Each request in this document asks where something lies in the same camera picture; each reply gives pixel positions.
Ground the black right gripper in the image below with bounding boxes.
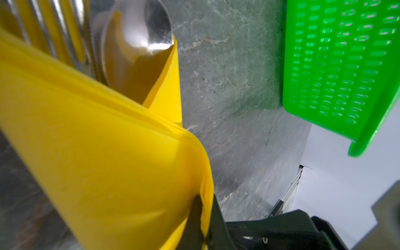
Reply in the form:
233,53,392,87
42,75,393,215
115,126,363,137
224,179,400,250

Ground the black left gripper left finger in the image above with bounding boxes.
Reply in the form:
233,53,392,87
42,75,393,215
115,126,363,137
176,195,203,250

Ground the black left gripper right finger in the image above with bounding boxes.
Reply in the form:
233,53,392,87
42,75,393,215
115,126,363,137
206,196,236,250

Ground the yellow paper napkin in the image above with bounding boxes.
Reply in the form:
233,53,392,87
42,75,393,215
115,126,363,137
1,28,214,250

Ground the silver spoon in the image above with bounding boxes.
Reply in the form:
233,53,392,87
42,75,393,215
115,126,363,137
100,1,174,104

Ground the silver fork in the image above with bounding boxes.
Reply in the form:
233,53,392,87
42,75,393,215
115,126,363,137
1,1,95,77

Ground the silver knife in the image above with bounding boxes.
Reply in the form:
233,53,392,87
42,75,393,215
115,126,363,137
83,1,107,85

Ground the green plastic perforated basket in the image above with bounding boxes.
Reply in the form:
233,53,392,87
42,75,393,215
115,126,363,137
282,0,400,158

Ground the aluminium enclosure frame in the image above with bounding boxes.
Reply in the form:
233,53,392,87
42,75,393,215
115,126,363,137
268,165,304,218

